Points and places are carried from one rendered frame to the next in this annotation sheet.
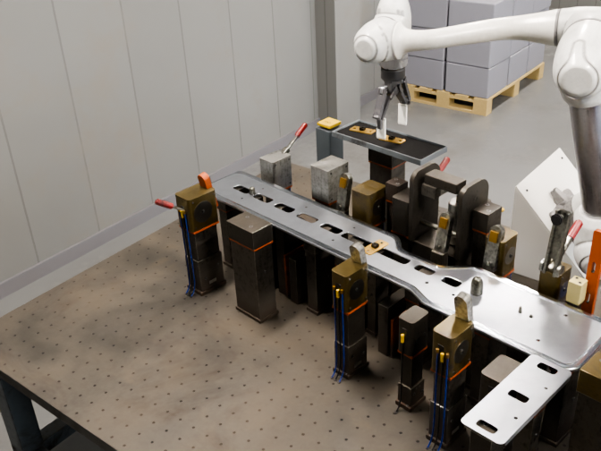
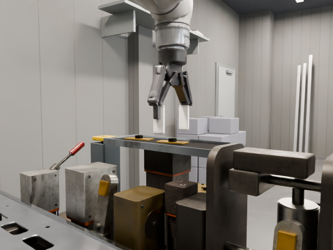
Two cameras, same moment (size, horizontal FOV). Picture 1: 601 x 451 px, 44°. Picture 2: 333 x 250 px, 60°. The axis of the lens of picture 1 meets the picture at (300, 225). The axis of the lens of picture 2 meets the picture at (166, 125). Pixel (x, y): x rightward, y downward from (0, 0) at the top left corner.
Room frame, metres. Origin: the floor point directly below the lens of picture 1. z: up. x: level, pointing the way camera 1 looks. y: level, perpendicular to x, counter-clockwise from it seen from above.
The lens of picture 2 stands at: (1.45, -0.20, 1.26)
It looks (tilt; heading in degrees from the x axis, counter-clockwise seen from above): 4 degrees down; 353
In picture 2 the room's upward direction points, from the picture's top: straight up
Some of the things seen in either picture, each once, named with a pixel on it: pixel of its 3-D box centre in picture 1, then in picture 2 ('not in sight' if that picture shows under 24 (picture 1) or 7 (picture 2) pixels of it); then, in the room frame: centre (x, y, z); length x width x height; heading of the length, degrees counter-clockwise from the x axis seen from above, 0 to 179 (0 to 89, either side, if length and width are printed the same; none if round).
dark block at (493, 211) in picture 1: (482, 271); not in sight; (1.79, -0.52, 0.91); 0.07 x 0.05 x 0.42; 133
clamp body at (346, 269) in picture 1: (346, 322); not in sight; (1.64, -0.11, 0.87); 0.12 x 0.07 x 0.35; 133
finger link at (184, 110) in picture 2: (402, 114); (184, 117); (2.26, -0.35, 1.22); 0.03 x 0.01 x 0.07; 53
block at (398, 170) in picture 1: (386, 204); (167, 229); (2.21, -0.30, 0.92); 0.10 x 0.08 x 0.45; 43
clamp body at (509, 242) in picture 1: (498, 289); not in sight; (1.74, -0.56, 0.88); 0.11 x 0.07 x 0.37; 133
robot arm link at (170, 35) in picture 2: (393, 57); (172, 39); (2.21, -0.31, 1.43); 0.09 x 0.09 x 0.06
